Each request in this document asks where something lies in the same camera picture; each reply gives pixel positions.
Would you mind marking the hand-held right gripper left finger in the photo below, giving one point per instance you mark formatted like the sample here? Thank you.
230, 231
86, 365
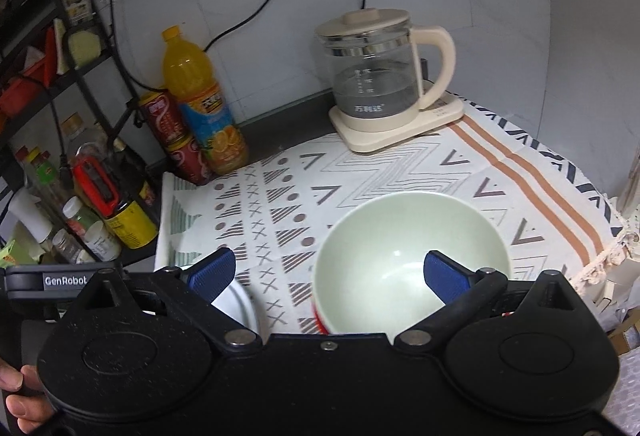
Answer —
215, 272

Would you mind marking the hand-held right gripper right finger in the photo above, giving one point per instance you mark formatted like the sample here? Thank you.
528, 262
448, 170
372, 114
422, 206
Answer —
445, 277

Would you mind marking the white printed bowl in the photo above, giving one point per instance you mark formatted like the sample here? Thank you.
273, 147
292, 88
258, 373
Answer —
241, 309

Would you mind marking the pale green bowl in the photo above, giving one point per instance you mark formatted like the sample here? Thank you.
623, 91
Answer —
380, 241

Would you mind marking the person's left hand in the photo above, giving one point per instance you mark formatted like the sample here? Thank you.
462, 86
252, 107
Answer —
22, 408

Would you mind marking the white plastic bottle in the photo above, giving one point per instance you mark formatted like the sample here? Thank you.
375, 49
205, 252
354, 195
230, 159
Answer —
30, 216

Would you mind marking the white lidded jar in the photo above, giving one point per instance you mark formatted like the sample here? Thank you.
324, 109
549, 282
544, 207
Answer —
102, 241

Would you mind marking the green contents jar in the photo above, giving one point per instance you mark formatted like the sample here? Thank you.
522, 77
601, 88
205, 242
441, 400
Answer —
80, 216

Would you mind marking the yellow label sauce bottle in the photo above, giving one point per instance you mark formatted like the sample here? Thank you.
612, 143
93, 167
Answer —
131, 223

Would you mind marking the green label bottle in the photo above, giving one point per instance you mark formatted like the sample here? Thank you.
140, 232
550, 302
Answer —
45, 176

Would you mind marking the red plastic tool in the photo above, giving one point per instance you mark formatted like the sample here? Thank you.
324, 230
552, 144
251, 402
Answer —
97, 183

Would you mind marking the red drink can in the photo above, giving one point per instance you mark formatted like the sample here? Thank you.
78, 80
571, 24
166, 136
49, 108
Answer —
187, 163
162, 120

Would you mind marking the patterned tablecloth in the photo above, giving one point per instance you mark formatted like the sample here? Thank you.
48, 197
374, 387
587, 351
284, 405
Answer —
350, 176

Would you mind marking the cream kettle base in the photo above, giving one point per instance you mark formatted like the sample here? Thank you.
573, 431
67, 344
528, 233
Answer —
380, 136

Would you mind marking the orange juice bottle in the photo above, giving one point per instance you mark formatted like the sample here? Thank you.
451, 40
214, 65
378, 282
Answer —
200, 115

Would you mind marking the red plastic box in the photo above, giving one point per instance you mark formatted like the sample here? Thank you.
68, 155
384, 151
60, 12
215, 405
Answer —
17, 96

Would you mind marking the cardboard box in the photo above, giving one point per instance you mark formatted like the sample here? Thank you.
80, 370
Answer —
627, 336

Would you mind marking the cream glass electric kettle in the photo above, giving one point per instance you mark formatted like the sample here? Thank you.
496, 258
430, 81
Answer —
370, 85

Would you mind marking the black metal shelf rack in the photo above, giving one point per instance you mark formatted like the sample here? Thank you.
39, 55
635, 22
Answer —
85, 68

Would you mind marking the yellow green sponge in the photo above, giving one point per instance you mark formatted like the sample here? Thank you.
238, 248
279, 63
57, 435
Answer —
84, 46

